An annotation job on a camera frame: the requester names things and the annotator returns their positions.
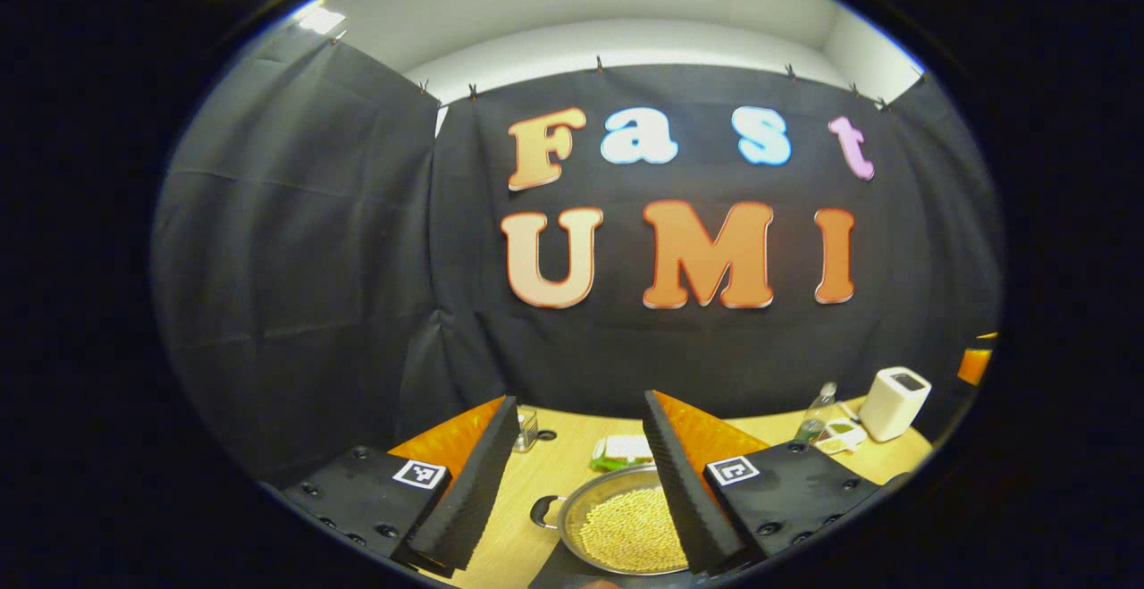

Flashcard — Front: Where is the black induction cooktop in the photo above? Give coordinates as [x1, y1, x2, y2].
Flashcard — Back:
[527, 540, 707, 589]

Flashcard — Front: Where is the row of black clips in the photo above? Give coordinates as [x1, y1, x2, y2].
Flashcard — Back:
[331, 30, 926, 112]

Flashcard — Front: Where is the sandwich with lettuce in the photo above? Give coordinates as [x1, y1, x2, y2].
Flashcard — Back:
[590, 434, 655, 472]

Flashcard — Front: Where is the steel pot with black handle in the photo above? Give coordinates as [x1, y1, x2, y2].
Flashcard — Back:
[530, 464, 698, 576]

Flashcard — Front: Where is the white toaster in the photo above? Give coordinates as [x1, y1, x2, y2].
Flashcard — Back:
[860, 366, 932, 443]

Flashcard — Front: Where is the black backdrop cloth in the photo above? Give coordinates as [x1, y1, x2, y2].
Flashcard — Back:
[150, 30, 1004, 492]

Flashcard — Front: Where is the white divided dish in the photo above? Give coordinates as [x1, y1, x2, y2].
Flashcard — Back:
[815, 419, 868, 456]

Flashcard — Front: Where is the clear plastic water bottle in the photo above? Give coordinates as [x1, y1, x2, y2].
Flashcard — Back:
[794, 381, 838, 444]

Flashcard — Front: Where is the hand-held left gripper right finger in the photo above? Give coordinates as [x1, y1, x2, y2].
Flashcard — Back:
[642, 390, 913, 576]

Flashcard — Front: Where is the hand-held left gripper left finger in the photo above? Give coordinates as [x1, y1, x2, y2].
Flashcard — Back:
[259, 395, 521, 576]

